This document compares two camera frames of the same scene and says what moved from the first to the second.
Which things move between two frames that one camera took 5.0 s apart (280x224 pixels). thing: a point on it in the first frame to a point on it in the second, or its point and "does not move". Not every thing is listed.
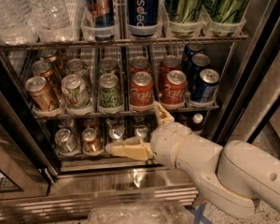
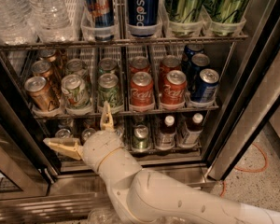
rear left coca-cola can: x=139 y=63 does not move
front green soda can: x=109 y=91 does not move
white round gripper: x=165 y=143 to x=99 y=148
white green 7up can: x=76 y=91 does not move
